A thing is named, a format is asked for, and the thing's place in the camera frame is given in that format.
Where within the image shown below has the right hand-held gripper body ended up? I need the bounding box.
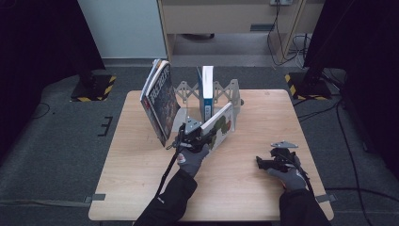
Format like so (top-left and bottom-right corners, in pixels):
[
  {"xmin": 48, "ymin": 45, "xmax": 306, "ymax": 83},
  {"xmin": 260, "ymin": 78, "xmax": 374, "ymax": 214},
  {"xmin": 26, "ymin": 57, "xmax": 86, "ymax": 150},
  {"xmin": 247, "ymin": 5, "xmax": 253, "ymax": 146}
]
[{"xmin": 269, "ymin": 140, "xmax": 299, "ymax": 173}]

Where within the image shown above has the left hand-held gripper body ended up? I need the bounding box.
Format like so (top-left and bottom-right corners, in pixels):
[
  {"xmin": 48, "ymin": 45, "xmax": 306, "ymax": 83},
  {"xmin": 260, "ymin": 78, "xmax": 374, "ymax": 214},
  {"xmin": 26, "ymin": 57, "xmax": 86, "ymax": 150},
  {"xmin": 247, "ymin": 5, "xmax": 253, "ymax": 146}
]
[{"xmin": 172, "ymin": 116, "xmax": 212, "ymax": 153}]

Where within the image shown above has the white picture book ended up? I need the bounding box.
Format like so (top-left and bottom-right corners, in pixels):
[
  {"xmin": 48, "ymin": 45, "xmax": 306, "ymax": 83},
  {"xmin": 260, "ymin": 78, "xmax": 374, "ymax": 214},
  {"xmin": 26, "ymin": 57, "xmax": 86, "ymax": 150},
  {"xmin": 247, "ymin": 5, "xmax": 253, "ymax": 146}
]
[{"xmin": 199, "ymin": 102, "xmax": 235, "ymax": 154}]

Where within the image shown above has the blue book with white pages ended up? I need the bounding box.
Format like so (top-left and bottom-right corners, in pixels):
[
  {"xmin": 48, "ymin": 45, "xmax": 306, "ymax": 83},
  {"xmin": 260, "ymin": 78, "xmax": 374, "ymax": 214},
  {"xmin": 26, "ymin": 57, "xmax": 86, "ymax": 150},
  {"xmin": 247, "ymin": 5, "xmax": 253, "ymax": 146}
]
[{"xmin": 196, "ymin": 65, "xmax": 215, "ymax": 123}]

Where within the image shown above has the white expandable book rack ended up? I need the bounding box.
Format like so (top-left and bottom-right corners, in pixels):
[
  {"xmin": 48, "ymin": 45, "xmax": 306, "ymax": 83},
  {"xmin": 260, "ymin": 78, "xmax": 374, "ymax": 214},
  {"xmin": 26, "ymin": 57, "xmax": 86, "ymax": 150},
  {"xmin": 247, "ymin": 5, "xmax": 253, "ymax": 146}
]
[{"xmin": 170, "ymin": 78, "xmax": 245, "ymax": 135}]

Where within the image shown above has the person's right hand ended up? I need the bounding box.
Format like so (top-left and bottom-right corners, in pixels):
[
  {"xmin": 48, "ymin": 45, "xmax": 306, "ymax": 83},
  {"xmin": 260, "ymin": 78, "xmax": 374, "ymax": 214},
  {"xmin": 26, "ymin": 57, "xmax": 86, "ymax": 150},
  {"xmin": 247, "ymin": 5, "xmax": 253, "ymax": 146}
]
[{"xmin": 266, "ymin": 155, "xmax": 308, "ymax": 192}]

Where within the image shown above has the person's left hand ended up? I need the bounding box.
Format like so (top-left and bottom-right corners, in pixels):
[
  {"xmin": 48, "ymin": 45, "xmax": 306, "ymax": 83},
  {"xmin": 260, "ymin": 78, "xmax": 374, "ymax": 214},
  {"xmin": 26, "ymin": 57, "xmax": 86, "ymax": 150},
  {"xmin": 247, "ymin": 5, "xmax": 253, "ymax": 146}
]
[{"xmin": 176, "ymin": 144, "xmax": 211, "ymax": 179}]

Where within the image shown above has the dark illustrated cover book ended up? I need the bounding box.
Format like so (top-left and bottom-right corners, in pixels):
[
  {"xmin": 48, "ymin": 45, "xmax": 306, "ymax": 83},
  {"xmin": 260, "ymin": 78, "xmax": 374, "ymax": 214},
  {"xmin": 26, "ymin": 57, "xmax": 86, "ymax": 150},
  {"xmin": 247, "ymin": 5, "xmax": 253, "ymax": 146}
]
[{"xmin": 144, "ymin": 61, "xmax": 182, "ymax": 148}]

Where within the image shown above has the thin red-edged book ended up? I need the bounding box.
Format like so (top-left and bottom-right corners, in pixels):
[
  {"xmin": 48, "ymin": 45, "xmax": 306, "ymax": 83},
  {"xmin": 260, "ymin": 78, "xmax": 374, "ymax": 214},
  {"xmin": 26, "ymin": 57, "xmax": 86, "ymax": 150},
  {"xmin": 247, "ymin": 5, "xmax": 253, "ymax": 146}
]
[{"xmin": 139, "ymin": 58, "xmax": 168, "ymax": 147}]

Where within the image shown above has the grey tape strip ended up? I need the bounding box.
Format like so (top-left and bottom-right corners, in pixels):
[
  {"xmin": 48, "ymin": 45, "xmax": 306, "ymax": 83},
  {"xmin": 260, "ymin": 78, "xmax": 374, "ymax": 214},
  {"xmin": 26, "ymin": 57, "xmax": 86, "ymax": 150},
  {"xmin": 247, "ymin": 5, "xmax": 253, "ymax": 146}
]
[
  {"xmin": 83, "ymin": 193, "xmax": 107, "ymax": 204},
  {"xmin": 314, "ymin": 193, "xmax": 338, "ymax": 203}
]

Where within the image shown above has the black yellow striped stand base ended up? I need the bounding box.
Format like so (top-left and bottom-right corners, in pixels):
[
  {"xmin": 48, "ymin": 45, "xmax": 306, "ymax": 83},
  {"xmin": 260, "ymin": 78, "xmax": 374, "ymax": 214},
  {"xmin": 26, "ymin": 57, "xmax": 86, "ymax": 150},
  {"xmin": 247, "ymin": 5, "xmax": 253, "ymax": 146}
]
[
  {"xmin": 284, "ymin": 71, "xmax": 333, "ymax": 102},
  {"xmin": 70, "ymin": 73, "xmax": 118, "ymax": 103}
]

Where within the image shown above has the beige wooden desk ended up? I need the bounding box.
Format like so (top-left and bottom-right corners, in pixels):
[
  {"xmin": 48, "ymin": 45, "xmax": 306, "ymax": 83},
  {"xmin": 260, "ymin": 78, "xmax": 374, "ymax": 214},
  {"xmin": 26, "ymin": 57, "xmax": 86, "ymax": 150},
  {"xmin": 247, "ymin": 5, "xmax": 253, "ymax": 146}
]
[{"xmin": 156, "ymin": 0, "xmax": 326, "ymax": 63}]

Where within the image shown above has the pale blue partition panel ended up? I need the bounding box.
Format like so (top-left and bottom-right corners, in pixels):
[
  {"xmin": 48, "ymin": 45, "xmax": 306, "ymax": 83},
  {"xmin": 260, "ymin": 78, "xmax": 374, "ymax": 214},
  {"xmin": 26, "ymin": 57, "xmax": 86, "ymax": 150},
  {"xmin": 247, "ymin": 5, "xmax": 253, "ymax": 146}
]
[{"xmin": 77, "ymin": 0, "xmax": 168, "ymax": 60}]

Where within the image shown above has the black curtain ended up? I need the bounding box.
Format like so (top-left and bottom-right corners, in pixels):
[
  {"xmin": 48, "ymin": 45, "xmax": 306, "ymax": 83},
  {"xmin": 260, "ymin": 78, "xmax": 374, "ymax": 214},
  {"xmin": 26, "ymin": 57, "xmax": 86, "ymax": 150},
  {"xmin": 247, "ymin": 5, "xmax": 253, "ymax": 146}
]
[
  {"xmin": 0, "ymin": 0, "xmax": 106, "ymax": 159},
  {"xmin": 302, "ymin": 0, "xmax": 399, "ymax": 172}
]

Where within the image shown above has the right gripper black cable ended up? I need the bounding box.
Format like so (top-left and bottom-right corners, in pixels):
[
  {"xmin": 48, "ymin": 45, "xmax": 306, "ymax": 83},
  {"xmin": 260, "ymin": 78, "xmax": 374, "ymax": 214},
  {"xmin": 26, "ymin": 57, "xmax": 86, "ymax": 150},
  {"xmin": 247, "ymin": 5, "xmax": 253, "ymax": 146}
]
[{"xmin": 280, "ymin": 150, "xmax": 315, "ymax": 196}]

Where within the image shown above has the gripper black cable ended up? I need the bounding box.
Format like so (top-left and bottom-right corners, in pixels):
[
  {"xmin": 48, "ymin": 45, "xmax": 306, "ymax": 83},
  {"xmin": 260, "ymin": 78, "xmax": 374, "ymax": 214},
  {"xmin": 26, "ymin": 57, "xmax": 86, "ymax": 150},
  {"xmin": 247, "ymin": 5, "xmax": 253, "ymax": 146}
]
[
  {"xmin": 280, "ymin": 150, "xmax": 315, "ymax": 196},
  {"xmin": 154, "ymin": 123, "xmax": 186, "ymax": 199}
]

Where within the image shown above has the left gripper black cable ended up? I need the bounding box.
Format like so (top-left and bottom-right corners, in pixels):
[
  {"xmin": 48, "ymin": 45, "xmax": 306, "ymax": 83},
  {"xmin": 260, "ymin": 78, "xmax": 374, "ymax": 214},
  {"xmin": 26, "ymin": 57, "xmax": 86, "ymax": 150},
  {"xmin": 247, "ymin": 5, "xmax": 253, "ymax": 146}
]
[{"xmin": 154, "ymin": 123, "xmax": 186, "ymax": 199}]

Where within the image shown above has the black floor cable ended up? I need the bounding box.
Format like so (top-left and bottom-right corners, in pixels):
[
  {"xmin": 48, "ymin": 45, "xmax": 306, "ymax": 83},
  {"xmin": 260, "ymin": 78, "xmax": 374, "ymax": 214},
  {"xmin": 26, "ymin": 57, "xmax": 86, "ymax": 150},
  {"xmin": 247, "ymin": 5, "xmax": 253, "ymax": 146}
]
[
  {"xmin": 30, "ymin": 102, "xmax": 52, "ymax": 121},
  {"xmin": 295, "ymin": 70, "xmax": 399, "ymax": 203}
]

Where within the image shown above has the thin white cable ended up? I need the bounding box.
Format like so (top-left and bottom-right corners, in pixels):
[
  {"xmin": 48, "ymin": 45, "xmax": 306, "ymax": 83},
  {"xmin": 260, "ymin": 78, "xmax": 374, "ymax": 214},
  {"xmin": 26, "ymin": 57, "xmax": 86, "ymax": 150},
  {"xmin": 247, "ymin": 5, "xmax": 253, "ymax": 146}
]
[{"xmin": 291, "ymin": 33, "xmax": 312, "ymax": 69}]

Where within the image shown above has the black power cable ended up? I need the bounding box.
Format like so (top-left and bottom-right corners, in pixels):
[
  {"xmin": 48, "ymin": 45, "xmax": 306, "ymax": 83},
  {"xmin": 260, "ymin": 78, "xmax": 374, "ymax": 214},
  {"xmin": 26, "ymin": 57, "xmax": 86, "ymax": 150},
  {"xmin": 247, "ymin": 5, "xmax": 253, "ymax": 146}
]
[{"xmin": 266, "ymin": 1, "xmax": 291, "ymax": 67}]

